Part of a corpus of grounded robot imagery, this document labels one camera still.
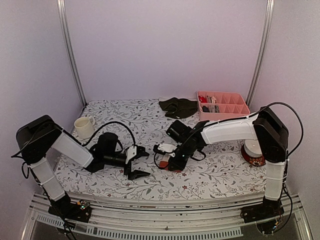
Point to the left robot arm white sleeve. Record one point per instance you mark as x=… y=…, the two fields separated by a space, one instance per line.
x=41 y=139

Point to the white bowl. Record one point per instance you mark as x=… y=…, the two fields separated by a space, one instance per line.
x=252 y=148

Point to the left aluminium frame post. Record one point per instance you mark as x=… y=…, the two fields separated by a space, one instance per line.
x=61 y=7

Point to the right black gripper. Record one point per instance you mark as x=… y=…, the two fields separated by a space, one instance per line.
x=179 y=166

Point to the right aluminium frame post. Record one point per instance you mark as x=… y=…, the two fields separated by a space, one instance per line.
x=262 y=49

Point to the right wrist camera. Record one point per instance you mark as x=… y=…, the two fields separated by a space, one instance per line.
x=179 y=132

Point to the robot arm white sleeve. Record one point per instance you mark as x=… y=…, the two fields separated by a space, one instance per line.
x=272 y=135
x=41 y=139

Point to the red floral saucer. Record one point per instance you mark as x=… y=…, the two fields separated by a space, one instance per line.
x=254 y=161

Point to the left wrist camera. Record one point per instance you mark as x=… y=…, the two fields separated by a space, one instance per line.
x=106 y=145

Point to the dark olive cloth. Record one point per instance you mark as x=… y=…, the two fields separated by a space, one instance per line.
x=179 y=108

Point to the pink divided organizer tray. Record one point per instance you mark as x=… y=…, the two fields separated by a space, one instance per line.
x=216 y=105

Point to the aluminium frame post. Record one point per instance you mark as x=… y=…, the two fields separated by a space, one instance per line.
x=262 y=49
x=61 y=7

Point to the floral patterned table mat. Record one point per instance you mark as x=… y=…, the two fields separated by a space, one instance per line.
x=223 y=173

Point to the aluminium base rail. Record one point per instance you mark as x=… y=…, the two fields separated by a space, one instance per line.
x=200 y=219

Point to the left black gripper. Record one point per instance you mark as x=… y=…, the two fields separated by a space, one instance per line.
x=136 y=173

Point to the red underwear white waistband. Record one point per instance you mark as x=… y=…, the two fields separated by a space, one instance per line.
x=164 y=163

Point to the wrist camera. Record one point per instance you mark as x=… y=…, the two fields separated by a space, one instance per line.
x=106 y=145
x=179 y=132

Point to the cream ceramic cup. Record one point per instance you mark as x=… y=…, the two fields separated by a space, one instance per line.
x=84 y=127

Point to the right robot arm white sleeve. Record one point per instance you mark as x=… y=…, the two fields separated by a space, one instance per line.
x=272 y=135

